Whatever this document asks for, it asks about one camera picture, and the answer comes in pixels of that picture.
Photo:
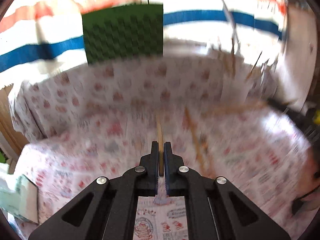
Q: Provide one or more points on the green plastic object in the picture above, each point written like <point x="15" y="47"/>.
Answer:
<point x="2" y="156"/>

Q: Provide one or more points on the striped cloth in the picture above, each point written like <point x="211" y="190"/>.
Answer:
<point x="200" y="30"/>

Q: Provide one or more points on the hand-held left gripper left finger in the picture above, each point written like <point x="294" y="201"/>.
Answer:
<point x="155" y="160"/>

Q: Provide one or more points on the dark green foam panel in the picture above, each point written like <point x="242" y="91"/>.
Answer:
<point x="120" y="35"/>

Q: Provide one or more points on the printed tablecloth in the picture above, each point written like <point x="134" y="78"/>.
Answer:
<point x="100" y="142"/>

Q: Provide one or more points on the pale green tissue pack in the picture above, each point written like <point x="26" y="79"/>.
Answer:
<point x="18" y="197"/>

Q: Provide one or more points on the pile of wooden chopsticks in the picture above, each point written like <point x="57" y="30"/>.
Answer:
<point x="196" y="142"/>

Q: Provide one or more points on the metal fork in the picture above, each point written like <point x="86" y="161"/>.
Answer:
<point x="231" y="22"/>

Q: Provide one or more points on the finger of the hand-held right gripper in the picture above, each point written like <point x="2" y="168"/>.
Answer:
<point x="282" y="105"/>

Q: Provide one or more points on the white plastic cup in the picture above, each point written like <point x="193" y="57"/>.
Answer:
<point x="237" y="87"/>

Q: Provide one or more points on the long bamboo chopstick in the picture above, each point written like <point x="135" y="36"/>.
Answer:
<point x="231" y="60"/>
<point x="160" y="135"/>
<point x="255" y="66"/>

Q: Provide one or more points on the wooden frame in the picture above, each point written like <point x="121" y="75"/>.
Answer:
<point x="12" y="130"/>

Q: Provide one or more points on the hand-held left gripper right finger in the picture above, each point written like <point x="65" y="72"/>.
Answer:
<point x="167" y="160"/>

